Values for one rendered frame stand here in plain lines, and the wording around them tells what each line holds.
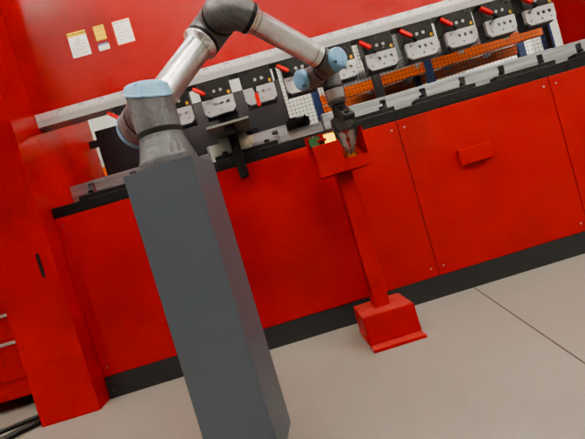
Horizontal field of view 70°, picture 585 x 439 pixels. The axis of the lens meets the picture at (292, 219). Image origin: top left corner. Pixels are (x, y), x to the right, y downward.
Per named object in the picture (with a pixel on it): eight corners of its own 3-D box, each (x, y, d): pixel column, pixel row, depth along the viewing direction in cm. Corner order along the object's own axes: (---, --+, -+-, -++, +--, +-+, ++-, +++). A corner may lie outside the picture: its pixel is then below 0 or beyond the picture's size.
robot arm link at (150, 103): (142, 127, 101) (125, 72, 101) (131, 143, 113) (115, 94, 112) (189, 121, 108) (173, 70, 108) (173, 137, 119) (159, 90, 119)
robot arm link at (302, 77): (305, 61, 147) (329, 58, 153) (289, 74, 156) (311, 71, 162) (312, 83, 148) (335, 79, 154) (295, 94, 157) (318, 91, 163)
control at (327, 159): (320, 178, 156) (306, 131, 156) (316, 181, 172) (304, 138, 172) (372, 163, 157) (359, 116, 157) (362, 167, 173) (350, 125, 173)
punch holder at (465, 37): (449, 49, 201) (440, 15, 200) (442, 55, 209) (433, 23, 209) (479, 40, 201) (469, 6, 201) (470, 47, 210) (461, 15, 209)
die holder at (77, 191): (75, 206, 196) (69, 186, 196) (80, 206, 202) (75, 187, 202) (178, 176, 198) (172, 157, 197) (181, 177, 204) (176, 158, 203)
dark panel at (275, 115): (116, 203, 249) (94, 131, 247) (117, 203, 251) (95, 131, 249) (299, 150, 253) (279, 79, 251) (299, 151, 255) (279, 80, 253)
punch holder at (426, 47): (409, 60, 200) (400, 26, 199) (404, 66, 208) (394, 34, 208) (439, 51, 200) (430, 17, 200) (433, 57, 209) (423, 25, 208)
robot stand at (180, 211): (283, 462, 102) (191, 154, 100) (214, 477, 105) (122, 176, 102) (291, 422, 120) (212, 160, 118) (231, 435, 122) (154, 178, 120)
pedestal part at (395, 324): (374, 354, 151) (365, 321, 151) (360, 334, 176) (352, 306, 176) (427, 337, 152) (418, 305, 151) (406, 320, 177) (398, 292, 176)
